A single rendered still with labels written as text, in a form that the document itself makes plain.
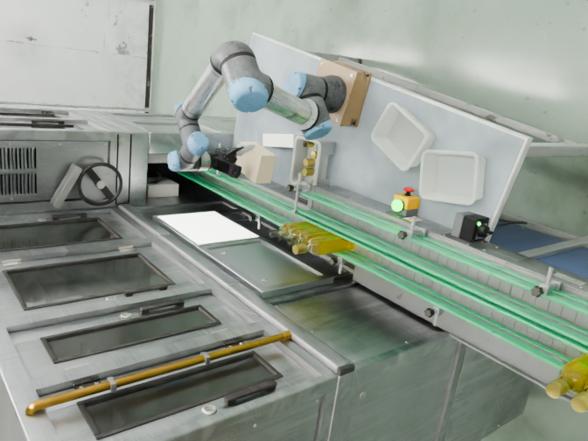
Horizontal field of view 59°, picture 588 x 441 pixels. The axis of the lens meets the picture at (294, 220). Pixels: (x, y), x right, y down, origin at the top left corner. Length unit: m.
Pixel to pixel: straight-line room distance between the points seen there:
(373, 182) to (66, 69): 3.81
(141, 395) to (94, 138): 1.52
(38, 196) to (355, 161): 1.43
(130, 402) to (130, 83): 4.53
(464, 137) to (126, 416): 1.34
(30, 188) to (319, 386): 1.67
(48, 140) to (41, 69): 2.81
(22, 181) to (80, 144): 0.30
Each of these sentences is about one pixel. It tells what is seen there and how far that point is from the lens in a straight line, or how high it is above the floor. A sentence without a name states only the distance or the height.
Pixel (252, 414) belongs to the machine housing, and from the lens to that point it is 1.33.
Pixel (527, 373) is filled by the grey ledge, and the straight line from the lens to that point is 1.74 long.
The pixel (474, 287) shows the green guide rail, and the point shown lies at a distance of 1.68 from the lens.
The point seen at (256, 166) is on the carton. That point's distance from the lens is 2.10.
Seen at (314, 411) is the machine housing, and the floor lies 1.45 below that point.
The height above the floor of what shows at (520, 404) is 0.17.
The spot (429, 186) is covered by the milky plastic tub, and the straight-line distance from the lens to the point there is 1.93.
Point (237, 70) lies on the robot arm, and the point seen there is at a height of 1.45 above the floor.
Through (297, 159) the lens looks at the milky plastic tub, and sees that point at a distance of 2.38.
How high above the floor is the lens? 2.33
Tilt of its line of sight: 39 degrees down
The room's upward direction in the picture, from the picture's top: 96 degrees counter-clockwise
